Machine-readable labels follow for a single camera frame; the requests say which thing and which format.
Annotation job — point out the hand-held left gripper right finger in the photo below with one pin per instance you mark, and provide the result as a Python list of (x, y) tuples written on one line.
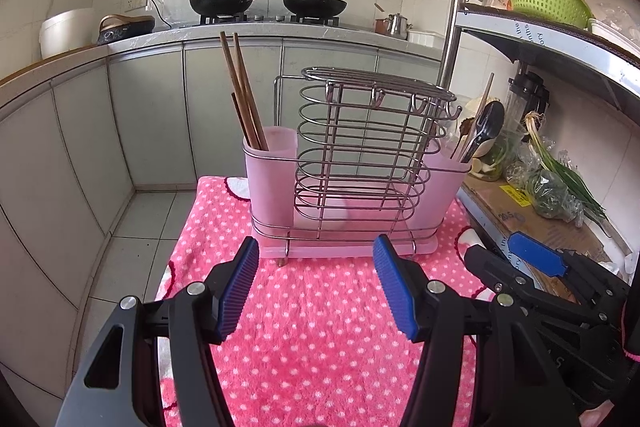
[(397, 287)]

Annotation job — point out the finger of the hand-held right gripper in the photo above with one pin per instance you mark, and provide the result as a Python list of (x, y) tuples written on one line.
[(535, 254), (490, 267)]

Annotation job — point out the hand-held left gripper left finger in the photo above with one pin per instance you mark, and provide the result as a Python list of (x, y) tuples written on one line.
[(239, 287)]

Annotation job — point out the pink plastic cup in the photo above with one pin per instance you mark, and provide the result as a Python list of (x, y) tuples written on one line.
[(270, 187), (450, 192)]

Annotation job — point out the black spoon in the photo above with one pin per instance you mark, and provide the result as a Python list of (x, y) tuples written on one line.
[(492, 119)]

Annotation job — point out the dark wooden chopstick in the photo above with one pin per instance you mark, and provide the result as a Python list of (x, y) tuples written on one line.
[(241, 122), (246, 129)]

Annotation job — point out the person's right hand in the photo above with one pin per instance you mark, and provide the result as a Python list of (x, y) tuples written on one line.
[(597, 414)]

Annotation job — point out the plastic bag of greens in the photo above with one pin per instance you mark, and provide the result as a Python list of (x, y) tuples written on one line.
[(545, 197)]

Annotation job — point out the pink plastic drip tray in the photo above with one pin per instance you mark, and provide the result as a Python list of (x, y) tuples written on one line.
[(350, 252)]

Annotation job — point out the cardboard box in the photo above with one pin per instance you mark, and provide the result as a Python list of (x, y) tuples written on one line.
[(500, 207)]

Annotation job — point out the pink polka-dot towel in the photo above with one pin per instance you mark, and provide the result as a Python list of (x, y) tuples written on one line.
[(310, 332)]

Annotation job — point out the green onions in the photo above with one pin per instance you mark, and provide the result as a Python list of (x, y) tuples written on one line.
[(565, 172)]

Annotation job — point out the garlic pieces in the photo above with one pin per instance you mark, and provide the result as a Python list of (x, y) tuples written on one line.
[(480, 168)]

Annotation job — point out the clear plastic bowl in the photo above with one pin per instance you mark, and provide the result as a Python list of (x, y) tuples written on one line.
[(505, 157)]

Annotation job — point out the napa cabbage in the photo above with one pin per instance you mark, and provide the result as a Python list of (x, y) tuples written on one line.
[(482, 149)]

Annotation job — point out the black blender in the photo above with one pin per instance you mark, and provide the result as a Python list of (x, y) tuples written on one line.
[(527, 94)]

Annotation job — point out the grey kitchen base cabinets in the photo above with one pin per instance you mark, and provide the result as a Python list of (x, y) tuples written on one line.
[(150, 107)]

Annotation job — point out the metal storage shelf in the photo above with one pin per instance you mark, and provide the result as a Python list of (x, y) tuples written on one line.
[(550, 39)]

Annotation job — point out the white plastic box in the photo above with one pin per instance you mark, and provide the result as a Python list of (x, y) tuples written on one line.
[(612, 29)]

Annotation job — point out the white rectangular dish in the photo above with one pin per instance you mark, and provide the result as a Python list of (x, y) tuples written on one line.
[(425, 38)]

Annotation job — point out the small white packet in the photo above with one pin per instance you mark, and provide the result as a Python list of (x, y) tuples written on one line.
[(496, 1)]

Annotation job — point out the steel kettle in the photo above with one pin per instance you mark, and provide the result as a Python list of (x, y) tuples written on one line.
[(398, 27)]

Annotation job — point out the small brown pot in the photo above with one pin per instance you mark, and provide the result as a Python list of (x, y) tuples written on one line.
[(382, 26)]

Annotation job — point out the gas stove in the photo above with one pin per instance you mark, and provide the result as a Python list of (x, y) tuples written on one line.
[(260, 19)]

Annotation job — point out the white rice cooker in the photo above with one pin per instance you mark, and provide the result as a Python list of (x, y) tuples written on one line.
[(65, 34)]

